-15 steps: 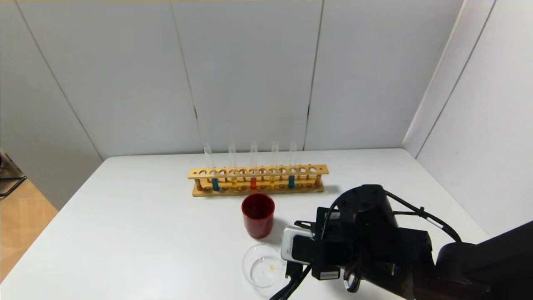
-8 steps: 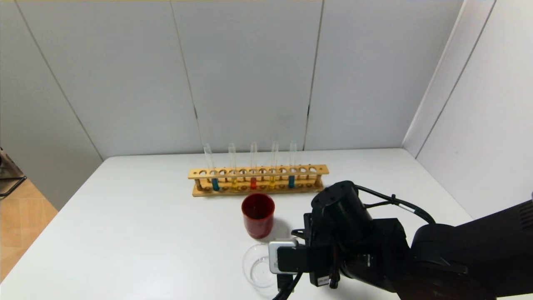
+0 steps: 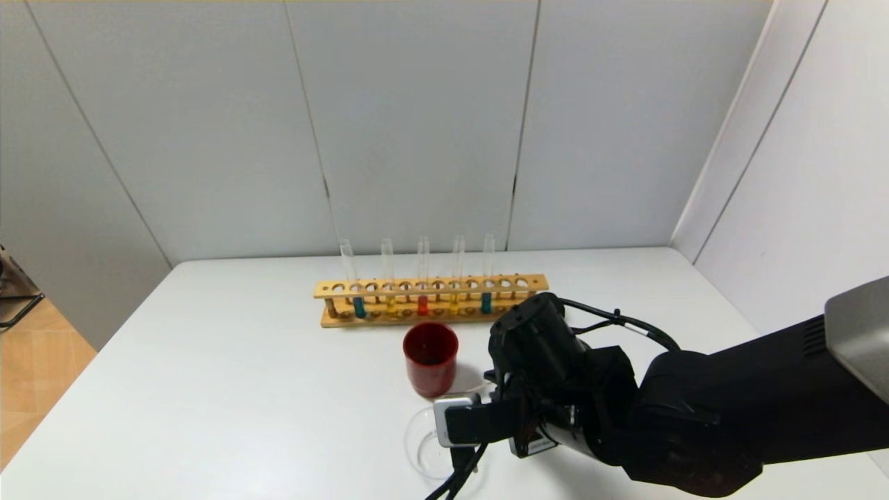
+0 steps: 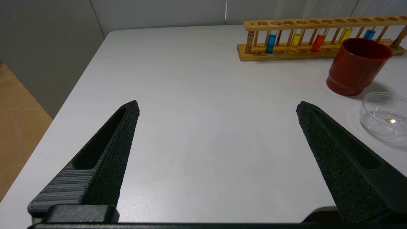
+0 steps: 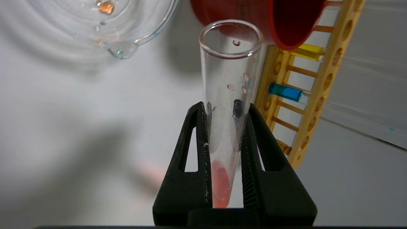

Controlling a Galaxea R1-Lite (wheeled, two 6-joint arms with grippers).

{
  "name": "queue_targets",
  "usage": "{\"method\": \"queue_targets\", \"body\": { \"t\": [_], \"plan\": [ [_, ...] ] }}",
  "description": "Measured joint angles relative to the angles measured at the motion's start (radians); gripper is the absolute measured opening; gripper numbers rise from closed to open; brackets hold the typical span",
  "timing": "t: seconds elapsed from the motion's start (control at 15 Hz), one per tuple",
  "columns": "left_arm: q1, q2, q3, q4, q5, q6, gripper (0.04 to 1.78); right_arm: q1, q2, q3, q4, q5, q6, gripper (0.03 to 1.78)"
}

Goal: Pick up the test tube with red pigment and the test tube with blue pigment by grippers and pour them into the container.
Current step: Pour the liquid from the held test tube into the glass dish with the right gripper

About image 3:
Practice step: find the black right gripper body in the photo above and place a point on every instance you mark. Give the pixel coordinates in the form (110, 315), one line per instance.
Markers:
(533, 444)

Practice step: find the test tube with yellow liquid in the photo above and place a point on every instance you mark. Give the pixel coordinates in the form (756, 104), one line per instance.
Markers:
(455, 304)
(389, 305)

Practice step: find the red plastic cup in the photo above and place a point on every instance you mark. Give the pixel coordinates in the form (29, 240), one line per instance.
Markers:
(430, 368)

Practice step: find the test tube with red liquid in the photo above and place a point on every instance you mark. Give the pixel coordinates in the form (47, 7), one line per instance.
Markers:
(422, 305)

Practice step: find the test tube with blue liquid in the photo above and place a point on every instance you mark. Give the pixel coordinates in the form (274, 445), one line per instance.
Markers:
(359, 307)
(486, 303)

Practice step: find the clear glass beaker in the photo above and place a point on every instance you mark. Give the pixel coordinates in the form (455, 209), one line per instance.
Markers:
(420, 451)

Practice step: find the wooden test tube rack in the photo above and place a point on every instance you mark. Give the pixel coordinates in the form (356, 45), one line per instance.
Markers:
(430, 285)

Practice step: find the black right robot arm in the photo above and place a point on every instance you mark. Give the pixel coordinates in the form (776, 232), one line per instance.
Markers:
(694, 417)

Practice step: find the black metal stand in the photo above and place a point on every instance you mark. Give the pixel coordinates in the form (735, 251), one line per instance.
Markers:
(14, 298)

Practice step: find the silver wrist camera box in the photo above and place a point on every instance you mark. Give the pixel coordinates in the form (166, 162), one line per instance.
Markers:
(439, 420)

